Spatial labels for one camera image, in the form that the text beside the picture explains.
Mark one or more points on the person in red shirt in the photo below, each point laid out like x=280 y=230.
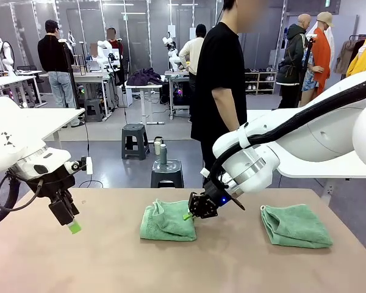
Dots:
x=114 y=42

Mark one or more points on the long white workbench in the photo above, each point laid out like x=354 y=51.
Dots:
x=6 y=80

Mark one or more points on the purple clothes pile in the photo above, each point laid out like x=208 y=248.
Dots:
x=143 y=77

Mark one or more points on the seated person behind robot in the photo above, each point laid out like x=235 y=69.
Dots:
x=93 y=52

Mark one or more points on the grey robot stand table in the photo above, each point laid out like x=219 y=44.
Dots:
x=175 y=73

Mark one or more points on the yellow jacket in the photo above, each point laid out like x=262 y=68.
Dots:
x=364 y=58

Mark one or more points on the man in black with cap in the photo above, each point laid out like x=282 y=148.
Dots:
x=53 y=55

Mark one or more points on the white desk with purple clothes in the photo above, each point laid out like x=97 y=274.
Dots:
x=143 y=88

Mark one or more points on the white computer tower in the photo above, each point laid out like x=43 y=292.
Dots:
x=125 y=96

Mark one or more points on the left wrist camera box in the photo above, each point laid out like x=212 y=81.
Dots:
x=89 y=165

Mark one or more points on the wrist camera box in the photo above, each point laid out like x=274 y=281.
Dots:
x=89 y=165
x=204 y=172

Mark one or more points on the person in cream sweater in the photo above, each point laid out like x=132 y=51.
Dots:
x=190 y=55

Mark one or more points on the grey stool under desk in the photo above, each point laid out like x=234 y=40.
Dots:
x=93 y=110

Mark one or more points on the green towel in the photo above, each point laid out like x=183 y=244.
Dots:
x=167 y=226
x=299 y=229

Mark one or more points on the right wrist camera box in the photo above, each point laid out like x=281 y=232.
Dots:
x=204 y=172

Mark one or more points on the person in black t-shirt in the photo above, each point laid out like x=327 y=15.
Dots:
x=219 y=76

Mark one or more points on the computer with coloured lights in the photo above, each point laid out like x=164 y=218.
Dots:
x=177 y=94

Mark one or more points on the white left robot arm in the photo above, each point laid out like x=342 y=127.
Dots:
x=15 y=143

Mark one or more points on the person's right forearm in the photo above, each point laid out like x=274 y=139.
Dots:
x=231 y=117

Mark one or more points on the black camera tripod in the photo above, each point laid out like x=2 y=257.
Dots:
x=71 y=76
x=121 y=70

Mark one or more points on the grey desk with robot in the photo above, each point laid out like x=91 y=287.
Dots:
x=91 y=77

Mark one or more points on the mannequin in orange garment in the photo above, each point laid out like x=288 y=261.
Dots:
x=321 y=55

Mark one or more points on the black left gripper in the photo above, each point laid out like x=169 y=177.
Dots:
x=53 y=183

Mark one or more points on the shoe rack with shoes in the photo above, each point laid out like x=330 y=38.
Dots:
x=260 y=81

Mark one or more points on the brown coat on rack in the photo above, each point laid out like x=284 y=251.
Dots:
x=346 y=58

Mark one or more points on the cream tumbler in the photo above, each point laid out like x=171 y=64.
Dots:
x=157 y=149

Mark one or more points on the dark grey plastic stool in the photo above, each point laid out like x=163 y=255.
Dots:
x=167 y=175
x=135 y=137

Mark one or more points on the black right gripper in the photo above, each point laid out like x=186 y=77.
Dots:
x=218 y=196

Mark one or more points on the grey-green bottle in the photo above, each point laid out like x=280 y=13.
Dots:
x=163 y=154

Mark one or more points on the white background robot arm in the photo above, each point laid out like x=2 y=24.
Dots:
x=105 y=52
x=173 y=56
x=4 y=58

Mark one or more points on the mannequin in dark jacket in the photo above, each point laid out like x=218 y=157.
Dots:
x=292 y=55

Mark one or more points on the black tripod by mannequins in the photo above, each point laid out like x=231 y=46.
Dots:
x=308 y=58

